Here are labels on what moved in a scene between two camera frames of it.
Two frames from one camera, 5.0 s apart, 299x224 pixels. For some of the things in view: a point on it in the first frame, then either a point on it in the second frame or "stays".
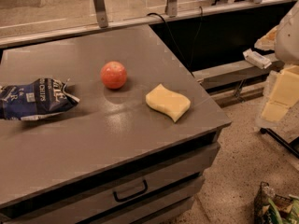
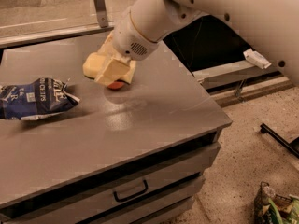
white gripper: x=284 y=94 → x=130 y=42
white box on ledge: x=257 y=59 stays
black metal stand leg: x=292 y=147 stays
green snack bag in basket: x=288 y=216 stays
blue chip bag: x=36 y=98 stays
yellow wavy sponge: x=170 y=103 → x=93 y=64
